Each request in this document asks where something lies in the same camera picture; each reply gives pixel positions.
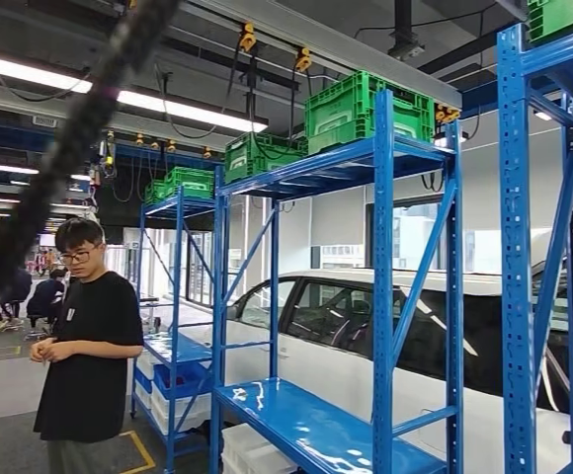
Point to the long ceiling light bar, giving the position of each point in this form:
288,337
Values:
543,116
0,167
168,108

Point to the hanging yellow tool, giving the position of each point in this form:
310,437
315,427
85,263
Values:
108,157

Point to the black ceiling mount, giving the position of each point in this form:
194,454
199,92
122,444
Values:
405,39

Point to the green plastic crate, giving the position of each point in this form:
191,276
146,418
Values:
345,111
154,193
190,183
252,157
563,16

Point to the white plastic bin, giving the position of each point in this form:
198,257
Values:
187,409
252,451

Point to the white ceiling vent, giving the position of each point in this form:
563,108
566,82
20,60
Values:
44,122

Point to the blue plastic bin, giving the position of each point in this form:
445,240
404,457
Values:
183,379

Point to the blue steel shelf rack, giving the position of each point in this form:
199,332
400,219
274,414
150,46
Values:
175,261
514,196
384,261

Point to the person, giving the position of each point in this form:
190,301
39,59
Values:
20,288
88,360
44,298

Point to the white car body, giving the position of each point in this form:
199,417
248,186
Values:
326,356

